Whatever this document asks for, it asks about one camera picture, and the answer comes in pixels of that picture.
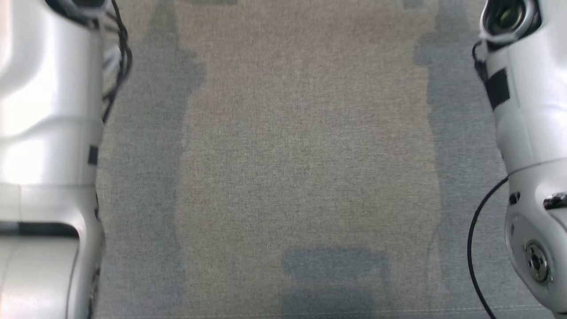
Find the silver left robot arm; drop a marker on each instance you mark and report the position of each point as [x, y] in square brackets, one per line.
[44, 133]

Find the grey fabric sofa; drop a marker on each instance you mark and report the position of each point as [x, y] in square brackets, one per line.
[310, 155]

